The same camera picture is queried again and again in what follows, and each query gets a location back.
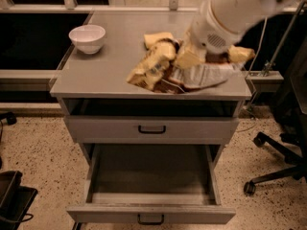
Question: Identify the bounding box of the black middle drawer handle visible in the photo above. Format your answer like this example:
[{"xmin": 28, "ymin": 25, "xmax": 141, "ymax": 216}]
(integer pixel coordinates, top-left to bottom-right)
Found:
[{"xmin": 137, "ymin": 214, "xmax": 165, "ymax": 225}]

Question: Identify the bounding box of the black bin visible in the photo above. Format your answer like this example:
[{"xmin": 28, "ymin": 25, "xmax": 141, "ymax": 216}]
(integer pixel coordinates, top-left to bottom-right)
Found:
[{"xmin": 0, "ymin": 171, "xmax": 37, "ymax": 230}]

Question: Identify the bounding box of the grey drawer cabinet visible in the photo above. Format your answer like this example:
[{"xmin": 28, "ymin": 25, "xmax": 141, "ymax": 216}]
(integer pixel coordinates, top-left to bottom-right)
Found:
[{"xmin": 51, "ymin": 11, "xmax": 251, "ymax": 160}]

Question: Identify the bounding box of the yellow sponge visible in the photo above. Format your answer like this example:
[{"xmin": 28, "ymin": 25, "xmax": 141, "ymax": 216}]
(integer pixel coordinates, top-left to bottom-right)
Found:
[{"xmin": 144, "ymin": 32, "xmax": 174, "ymax": 49}]

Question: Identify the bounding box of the black office chair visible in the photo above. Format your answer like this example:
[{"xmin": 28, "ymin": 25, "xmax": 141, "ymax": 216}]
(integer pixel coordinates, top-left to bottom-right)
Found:
[{"xmin": 243, "ymin": 104, "xmax": 307, "ymax": 196}]

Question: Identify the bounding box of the white power cable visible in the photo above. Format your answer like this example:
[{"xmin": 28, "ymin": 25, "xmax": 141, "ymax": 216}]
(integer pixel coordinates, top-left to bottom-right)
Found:
[{"xmin": 244, "ymin": 16, "xmax": 268, "ymax": 79}]

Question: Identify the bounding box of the closed grey top drawer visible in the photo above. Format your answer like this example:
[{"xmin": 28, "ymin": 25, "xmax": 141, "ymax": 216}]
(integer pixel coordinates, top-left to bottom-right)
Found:
[{"xmin": 64, "ymin": 116, "xmax": 239, "ymax": 145}]

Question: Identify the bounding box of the white bowl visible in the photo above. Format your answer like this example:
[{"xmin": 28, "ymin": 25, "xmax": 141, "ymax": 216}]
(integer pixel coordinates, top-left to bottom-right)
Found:
[{"xmin": 69, "ymin": 25, "xmax": 106, "ymax": 55}]

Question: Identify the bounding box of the black drawer handle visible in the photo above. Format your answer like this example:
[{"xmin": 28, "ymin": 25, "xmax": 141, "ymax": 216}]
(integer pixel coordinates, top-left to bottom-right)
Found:
[
  {"xmin": 138, "ymin": 126, "xmax": 166, "ymax": 134},
  {"xmin": 137, "ymin": 214, "xmax": 165, "ymax": 225}
]

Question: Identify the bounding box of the open grey middle drawer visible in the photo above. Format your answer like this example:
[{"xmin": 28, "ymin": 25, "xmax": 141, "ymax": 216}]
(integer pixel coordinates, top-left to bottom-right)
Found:
[{"xmin": 67, "ymin": 145, "xmax": 235, "ymax": 224}]

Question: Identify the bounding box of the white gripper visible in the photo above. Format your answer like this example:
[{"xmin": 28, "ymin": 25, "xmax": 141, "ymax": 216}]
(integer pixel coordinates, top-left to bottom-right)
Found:
[{"xmin": 189, "ymin": 0, "xmax": 243, "ymax": 55}]

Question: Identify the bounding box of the black top drawer handle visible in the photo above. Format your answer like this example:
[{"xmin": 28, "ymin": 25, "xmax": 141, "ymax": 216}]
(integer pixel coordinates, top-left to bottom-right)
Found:
[{"xmin": 138, "ymin": 126, "xmax": 166, "ymax": 134}]

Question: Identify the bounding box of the brown yellow chip bag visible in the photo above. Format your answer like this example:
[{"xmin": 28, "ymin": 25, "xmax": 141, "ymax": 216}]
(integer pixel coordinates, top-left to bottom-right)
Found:
[{"xmin": 127, "ymin": 38, "xmax": 255, "ymax": 94}]

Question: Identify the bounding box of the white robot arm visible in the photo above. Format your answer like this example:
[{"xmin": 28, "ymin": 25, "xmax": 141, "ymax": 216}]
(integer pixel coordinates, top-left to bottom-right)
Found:
[{"xmin": 189, "ymin": 0, "xmax": 306, "ymax": 54}]

